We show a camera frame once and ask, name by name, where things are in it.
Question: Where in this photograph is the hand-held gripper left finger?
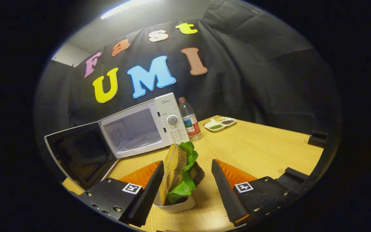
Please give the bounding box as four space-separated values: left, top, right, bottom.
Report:
71 160 165 227

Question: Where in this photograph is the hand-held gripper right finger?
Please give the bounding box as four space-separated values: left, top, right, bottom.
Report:
211 159 299 227

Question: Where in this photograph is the brown bread lettuce sandwich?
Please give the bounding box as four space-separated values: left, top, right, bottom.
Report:
158 141 205 207

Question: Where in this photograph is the white microwave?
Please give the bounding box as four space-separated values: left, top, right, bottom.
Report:
44 92 191 190

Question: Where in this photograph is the white divided bean tray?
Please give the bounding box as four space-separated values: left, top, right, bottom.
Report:
204 117 237 132

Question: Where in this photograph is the clear plastic water bottle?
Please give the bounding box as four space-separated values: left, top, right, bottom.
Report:
178 97 203 141

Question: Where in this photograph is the black table clamp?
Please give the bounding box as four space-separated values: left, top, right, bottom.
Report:
308 130 328 149

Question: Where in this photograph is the black backdrop cloth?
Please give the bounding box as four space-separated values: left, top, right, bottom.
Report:
33 0 344 181

